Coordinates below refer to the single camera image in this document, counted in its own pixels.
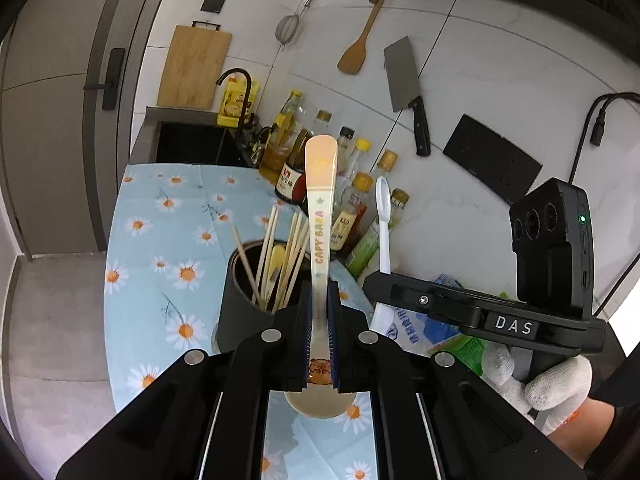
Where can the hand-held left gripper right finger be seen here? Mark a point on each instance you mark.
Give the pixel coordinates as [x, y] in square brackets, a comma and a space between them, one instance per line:
[332, 340]

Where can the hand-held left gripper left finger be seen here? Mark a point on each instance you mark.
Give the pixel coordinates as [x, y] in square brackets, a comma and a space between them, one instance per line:
[306, 340]

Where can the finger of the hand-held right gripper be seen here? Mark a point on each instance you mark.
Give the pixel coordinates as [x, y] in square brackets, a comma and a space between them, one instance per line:
[415, 297]

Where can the white ceramic spoon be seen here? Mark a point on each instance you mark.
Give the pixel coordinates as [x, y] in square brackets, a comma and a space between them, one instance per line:
[384, 240]

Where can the black utensil holder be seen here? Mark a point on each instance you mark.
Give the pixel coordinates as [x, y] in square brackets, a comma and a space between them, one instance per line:
[240, 320]

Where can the bunch of wooden chopsticks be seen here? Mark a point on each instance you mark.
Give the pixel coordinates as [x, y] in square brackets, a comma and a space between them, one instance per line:
[295, 250]

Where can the single wooden chopstick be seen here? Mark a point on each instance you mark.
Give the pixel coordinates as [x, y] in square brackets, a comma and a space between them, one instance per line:
[245, 265]
[270, 240]

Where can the person's right forearm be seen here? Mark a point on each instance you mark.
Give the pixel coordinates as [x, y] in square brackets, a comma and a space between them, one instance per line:
[590, 430]

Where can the person's right hand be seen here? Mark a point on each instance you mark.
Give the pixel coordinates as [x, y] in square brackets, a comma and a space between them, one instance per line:
[555, 390]

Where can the blue and white salt bag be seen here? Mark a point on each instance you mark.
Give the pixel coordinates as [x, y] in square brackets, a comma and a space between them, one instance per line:
[425, 332]

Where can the green-label bottle gold cap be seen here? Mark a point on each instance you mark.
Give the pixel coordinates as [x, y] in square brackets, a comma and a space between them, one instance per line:
[367, 247]

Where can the green sugar bag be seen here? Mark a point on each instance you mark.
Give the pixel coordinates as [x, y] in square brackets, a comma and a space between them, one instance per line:
[462, 352]

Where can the brown sauce bottle yellow cap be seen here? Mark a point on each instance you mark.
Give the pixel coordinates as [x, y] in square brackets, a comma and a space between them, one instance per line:
[347, 220]

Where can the clear bottle gold cap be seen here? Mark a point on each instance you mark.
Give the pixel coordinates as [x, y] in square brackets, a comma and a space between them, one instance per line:
[386, 165]

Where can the clear bottle yellow cap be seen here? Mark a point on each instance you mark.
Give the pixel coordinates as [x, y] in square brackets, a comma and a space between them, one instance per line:
[362, 152]

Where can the person's black clothing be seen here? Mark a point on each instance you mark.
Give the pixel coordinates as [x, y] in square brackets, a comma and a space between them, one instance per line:
[625, 395]

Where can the dark red-label sauce bottle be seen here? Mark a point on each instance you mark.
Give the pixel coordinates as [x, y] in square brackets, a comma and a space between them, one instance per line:
[290, 182]

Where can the clear bottle black cap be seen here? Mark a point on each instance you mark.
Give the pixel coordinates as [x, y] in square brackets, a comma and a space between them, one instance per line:
[345, 142]

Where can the floral light blue tablecloth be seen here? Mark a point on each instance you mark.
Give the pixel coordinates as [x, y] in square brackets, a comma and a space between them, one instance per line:
[150, 240]

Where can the small bottle gold cap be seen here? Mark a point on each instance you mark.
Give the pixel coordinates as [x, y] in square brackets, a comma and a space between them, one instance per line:
[324, 119]

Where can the tall golden oil bottle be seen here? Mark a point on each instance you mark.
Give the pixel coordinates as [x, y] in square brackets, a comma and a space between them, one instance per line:
[280, 132]

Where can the kitchen cleaver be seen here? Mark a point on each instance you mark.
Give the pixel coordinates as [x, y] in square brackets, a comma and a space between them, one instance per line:
[402, 75]

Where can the black sink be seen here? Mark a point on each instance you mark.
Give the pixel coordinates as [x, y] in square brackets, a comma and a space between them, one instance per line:
[190, 145]

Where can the wooden spatula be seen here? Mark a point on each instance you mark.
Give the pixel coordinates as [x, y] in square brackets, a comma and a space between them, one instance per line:
[355, 55]

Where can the black faucet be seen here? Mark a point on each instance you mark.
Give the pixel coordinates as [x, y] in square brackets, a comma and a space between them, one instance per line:
[232, 72]

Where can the wooden cutting board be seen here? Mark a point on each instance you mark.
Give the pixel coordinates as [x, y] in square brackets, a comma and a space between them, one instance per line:
[192, 70]

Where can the hanging metal strainer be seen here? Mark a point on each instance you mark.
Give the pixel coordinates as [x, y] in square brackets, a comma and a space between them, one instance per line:
[288, 30]

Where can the grey door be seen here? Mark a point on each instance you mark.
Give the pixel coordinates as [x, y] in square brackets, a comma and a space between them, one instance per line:
[50, 110]

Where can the large black wall panel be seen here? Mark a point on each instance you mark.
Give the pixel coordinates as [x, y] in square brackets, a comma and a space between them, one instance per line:
[492, 160]

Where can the small black wall socket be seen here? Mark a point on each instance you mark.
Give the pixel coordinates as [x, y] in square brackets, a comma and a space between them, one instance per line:
[213, 1]

